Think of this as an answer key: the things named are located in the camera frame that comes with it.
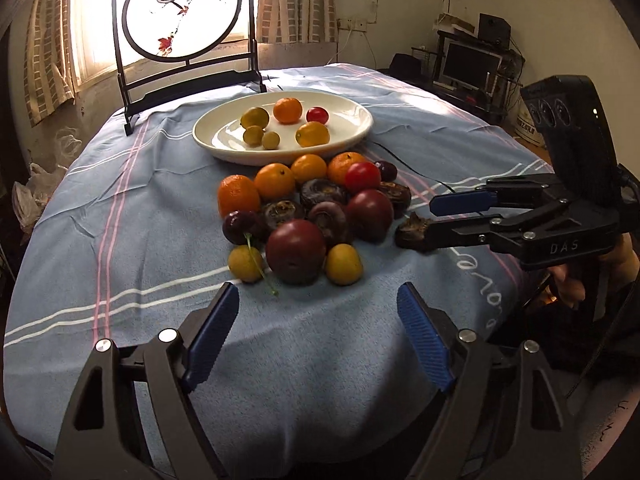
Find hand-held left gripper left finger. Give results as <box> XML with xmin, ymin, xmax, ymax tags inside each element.
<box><xmin>52</xmin><ymin>281</ymin><xmax>241</xmax><ymax>480</ymax></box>

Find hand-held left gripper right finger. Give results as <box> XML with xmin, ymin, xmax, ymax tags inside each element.
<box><xmin>396</xmin><ymin>281</ymin><xmax>586</xmax><ymax>480</ymax></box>

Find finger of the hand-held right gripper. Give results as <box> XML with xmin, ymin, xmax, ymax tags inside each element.
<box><xmin>429</xmin><ymin>174</ymin><xmax>567</xmax><ymax>216</ymax></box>
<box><xmin>424</xmin><ymin>199</ymin><xmax>571</xmax><ymax>252</ymax></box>

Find dark water chestnut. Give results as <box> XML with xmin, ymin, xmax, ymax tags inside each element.
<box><xmin>261</xmin><ymin>200</ymin><xmax>306</xmax><ymax>233</ymax></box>
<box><xmin>307</xmin><ymin>201</ymin><xmax>351</xmax><ymax>246</ymax></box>
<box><xmin>395</xmin><ymin>211</ymin><xmax>428</xmax><ymax>251</ymax></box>
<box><xmin>300</xmin><ymin>178</ymin><xmax>349</xmax><ymax>209</ymax></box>
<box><xmin>378</xmin><ymin>181</ymin><xmax>412</xmax><ymax>219</ymax></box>

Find dark cherry with stem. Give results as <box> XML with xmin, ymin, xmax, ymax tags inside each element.
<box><xmin>222</xmin><ymin>210</ymin><xmax>279</xmax><ymax>296</ymax></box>

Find large dark red plum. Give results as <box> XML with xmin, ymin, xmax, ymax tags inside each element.
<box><xmin>265</xmin><ymin>218</ymin><xmax>327</xmax><ymax>285</ymax></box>

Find orange mandarin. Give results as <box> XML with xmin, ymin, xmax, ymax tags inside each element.
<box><xmin>327</xmin><ymin>151</ymin><xmax>368</xmax><ymax>186</ymax></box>
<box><xmin>290</xmin><ymin>153</ymin><xmax>328</xmax><ymax>184</ymax></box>
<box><xmin>273</xmin><ymin>96</ymin><xmax>304</xmax><ymax>125</ymax></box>
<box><xmin>217</xmin><ymin>174</ymin><xmax>261</xmax><ymax>218</ymax></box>
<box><xmin>254</xmin><ymin>162</ymin><xmax>296</xmax><ymax>202</ymax></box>

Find white oval plate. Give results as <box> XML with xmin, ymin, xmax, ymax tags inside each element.
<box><xmin>192</xmin><ymin>91</ymin><xmax>375</xmax><ymax>166</ymax></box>

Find person's right hand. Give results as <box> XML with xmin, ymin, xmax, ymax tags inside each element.
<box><xmin>547</xmin><ymin>234</ymin><xmax>640</xmax><ymax>311</ymax></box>

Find printed sack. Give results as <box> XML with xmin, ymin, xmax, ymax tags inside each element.
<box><xmin>515</xmin><ymin>97</ymin><xmax>547</xmax><ymax>148</ymax></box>

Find black media stand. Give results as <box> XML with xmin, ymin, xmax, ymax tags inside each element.
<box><xmin>435</xmin><ymin>30</ymin><xmax>525</xmax><ymax>122</ymax></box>

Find blue striped tablecloth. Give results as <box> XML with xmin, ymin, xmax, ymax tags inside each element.
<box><xmin>2</xmin><ymin>62</ymin><xmax>571</xmax><ymax>480</ymax></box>

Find computer monitor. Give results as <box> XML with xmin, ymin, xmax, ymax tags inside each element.
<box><xmin>440</xmin><ymin>40</ymin><xmax>503</xmax><ymax>93</ymax></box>

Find black speaker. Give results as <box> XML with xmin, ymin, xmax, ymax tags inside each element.
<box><xmin>477</xmin><ymin>12</ymin><xmax>512</xmax><ymax>46</ymax></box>

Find yellow-orange kumquat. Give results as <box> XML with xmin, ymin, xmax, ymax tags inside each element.
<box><xmin>295</xmin><ymin>121</ymin><xmax>331</xmax><ymax>148</ymax></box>

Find yellow-green citrus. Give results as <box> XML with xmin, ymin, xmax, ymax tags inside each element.
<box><xmin>240</xmin><ymin>106</ymin><xmax>271</xmax><ymax>129</ymax></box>

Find clear plastic bags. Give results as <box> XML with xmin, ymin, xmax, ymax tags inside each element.
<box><xmin>12</xmin><ymin>127</ymin><xmax>81</xmax><ymax>233</ymax></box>

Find checked beige curtain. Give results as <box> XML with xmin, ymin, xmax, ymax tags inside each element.
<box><xmin>255</xmin><ymin>0</ymin><xmax>341</xmax><ymax>46</ymax></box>
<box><xmin>22</xmin><ymin>0</ymin><xmax>81</xmax><ymax>128</ymax></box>

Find round bird painting table screen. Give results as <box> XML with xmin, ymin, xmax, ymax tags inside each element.
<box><xmin>111</xmin><ymin>0</ymin><xmax>268</xmax><ymax>136</ymax></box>

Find window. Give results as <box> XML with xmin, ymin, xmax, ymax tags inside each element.
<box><xmin>72</xmin><ymin>0</ymin><xmax>261</xmax><ymax>81</ymax></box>

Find black cable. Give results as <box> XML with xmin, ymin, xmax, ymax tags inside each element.
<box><xmin>367</xmin><ymin>140</ymin><xmax>456</xmax><ymax>195</ymax></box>

